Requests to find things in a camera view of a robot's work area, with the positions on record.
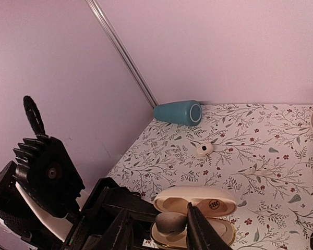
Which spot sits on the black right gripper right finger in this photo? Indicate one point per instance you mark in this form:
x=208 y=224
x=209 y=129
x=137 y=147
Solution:
x=200 y=233

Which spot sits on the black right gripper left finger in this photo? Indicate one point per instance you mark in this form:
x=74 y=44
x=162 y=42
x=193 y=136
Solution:
x=120 y=233

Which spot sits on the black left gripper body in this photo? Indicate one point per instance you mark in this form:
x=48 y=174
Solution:
x=104 y=203

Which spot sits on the white stem earbud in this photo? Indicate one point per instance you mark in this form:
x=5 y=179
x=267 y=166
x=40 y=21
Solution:
x=250 y=170
x=170 y=223

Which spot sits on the cream earbud charging case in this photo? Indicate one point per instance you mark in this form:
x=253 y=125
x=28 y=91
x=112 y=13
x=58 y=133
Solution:
x=214 y=203

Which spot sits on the small white earbud case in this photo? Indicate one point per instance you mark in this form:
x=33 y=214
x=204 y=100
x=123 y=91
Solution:
x=204 y=149

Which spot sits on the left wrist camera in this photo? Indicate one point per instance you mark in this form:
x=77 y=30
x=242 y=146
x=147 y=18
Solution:
x=47 y=174

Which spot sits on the aluminium corner post left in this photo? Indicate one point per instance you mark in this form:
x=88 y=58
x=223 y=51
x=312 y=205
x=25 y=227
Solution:
x=106 y=25

